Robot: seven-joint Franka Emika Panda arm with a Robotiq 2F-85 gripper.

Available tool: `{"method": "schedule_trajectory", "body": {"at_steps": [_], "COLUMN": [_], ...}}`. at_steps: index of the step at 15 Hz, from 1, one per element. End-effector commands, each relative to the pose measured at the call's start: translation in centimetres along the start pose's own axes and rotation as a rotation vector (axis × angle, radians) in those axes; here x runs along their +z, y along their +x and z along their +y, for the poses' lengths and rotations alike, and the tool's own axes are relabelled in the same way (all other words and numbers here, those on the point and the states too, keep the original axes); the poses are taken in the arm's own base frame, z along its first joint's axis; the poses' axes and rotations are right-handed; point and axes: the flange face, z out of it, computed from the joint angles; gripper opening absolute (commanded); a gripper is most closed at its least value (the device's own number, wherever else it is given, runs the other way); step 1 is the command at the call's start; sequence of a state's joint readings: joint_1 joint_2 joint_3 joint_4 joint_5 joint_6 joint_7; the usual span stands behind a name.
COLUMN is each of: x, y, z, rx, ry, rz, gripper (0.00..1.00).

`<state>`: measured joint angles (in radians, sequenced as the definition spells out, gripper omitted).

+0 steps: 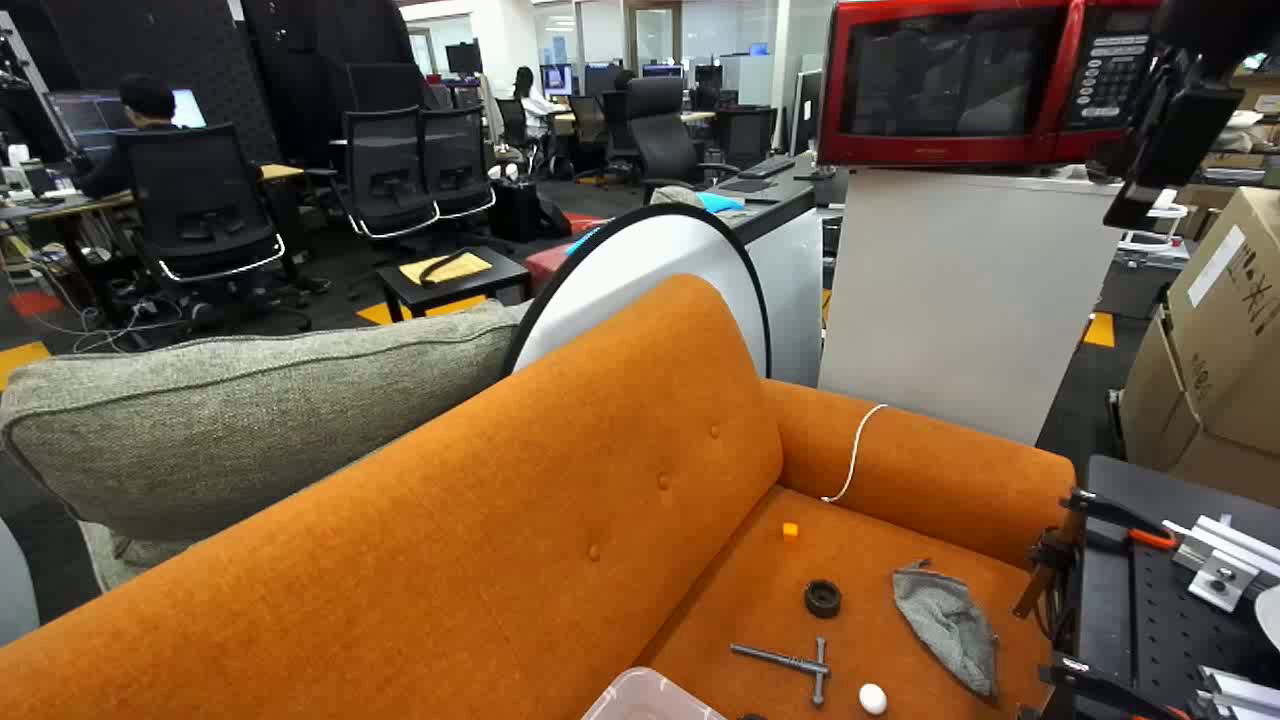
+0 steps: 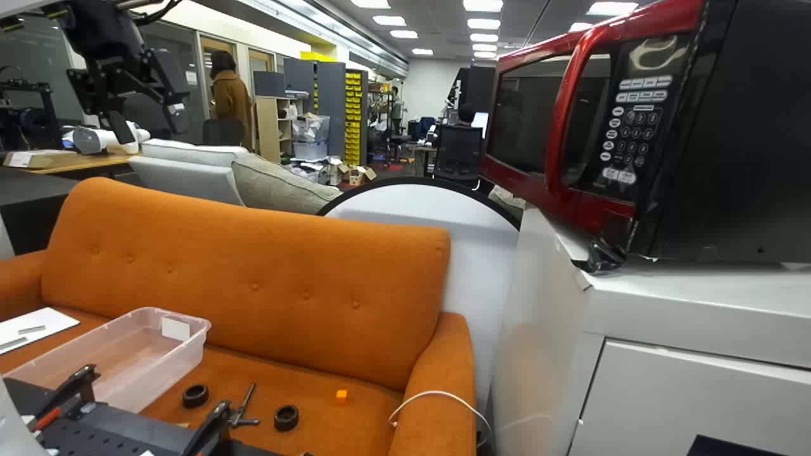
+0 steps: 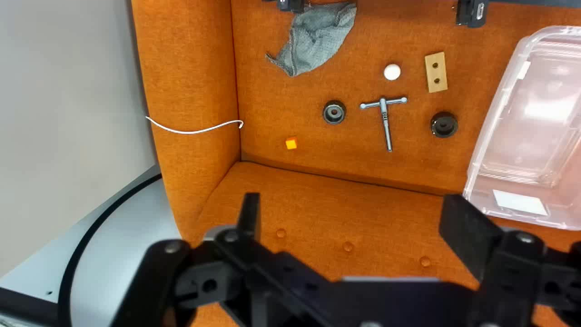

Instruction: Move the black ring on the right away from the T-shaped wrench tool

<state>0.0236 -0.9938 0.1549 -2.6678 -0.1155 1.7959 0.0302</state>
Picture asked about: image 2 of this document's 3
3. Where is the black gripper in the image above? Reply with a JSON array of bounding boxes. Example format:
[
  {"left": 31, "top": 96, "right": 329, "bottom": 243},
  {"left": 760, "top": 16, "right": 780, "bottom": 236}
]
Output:
[{"left": 64, "top": 0, "right": 196, "bottom": 148}]

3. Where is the black ring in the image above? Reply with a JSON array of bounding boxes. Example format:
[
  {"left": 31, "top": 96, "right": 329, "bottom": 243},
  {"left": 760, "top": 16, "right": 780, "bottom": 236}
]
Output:
[
  {"left": 180, "top": 383, "right": 210, "bottom": 411},
  {"left": 272, "top": 405, "right": 302, "bottom": 433}
]

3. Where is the T-shaped wrench tool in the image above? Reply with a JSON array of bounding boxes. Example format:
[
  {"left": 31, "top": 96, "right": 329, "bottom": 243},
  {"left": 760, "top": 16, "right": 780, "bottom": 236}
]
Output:
[{"left": 225, "top": 383, "right": 264, "bottom": 433}]

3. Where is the person in brown jacket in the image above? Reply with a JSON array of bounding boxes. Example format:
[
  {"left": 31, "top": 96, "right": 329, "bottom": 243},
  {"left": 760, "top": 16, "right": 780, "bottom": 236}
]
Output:
[{"left": 206, "top": 49, "right": 256, "bottom": 149}]

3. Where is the wooden desk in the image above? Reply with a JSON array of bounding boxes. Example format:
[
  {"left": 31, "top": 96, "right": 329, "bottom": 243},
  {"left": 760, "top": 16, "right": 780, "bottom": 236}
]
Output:
[{"left": 0, "top": 144, "right": 139, "bottom": 178}]

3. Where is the grey cushion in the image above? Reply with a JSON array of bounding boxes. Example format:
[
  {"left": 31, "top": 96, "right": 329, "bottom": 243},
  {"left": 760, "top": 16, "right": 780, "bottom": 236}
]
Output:
[{"left": 123, "top": 138, "right": 345, "bottom": 215}]

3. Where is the orange fabric sofa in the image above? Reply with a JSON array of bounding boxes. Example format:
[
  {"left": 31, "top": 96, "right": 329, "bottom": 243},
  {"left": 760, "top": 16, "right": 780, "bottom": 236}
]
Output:
[{"left": 0, "top": 174, "right": 479, "bottom": 456}]

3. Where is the yellow black banner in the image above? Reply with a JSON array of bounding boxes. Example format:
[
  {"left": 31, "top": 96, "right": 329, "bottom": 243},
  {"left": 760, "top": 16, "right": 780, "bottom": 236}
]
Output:
[{"left": 339, "top": 69, "right": 367, "bottom": 167}]

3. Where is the clear plastic bin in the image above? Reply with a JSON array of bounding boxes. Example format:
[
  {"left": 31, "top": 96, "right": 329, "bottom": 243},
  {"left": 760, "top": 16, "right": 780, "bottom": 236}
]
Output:
[{"left": 2, "top": 305, "right": 212, "bottom": 415}]

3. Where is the white paper sheet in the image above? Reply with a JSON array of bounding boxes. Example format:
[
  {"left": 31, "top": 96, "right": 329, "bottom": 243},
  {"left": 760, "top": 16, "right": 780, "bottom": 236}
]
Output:
[{"left": 0, "top": 307, "right": 80, "bottom": 357}]

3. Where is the black bar clamp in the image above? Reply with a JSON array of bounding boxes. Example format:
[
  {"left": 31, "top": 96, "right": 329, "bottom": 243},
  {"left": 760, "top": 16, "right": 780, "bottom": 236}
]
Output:
[
  {"left": 182, "top": 401, "right": 236, "bottom": 456},
  {"left": 26, "top": 363, "right": 101, "bottom": 433}
]

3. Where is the white round reflector disc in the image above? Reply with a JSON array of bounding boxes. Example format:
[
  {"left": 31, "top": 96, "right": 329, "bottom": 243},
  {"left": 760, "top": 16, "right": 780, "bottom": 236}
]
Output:
[{"left": 316, "top": 174, "right": 524, "bottom": 409}]

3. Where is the red black microwave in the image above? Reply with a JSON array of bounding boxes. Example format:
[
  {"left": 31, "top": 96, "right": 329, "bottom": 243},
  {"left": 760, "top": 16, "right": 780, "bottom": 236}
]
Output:
[{"left": 479, "top": 0, "right": 811, "bottom": 274}]

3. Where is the white cabinet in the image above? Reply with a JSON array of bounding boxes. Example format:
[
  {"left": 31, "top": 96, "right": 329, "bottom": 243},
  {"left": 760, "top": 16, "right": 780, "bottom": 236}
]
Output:
[{"left": 491, "top": 206, "right": 811, "bottom": 456}]

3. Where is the black perforated mount plate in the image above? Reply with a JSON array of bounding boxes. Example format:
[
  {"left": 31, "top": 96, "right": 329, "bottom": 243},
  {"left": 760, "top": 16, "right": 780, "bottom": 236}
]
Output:
[{"left": 2, "top": 374, "right": 281, "bottom": 456}]

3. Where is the white cable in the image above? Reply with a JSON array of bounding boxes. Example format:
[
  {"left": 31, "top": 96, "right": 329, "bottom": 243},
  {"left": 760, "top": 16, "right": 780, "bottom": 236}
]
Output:
[{"left": 388, "top": 387, "right": 493, "bottom": 445}]

